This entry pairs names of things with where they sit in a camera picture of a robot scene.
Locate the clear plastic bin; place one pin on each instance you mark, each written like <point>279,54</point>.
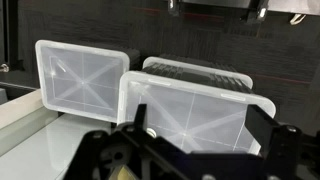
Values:
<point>244,78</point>
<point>80,80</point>
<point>191,116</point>

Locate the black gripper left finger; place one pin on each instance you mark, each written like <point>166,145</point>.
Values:
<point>140,120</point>

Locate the clear plastic bin left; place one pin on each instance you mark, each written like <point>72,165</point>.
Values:
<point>80,80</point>

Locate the clear plastic bin rear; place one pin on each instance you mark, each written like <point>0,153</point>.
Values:
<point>244,78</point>

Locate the clear plastic bin front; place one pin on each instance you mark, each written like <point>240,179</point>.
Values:
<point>191,116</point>

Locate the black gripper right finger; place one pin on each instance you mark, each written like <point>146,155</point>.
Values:
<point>261,126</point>

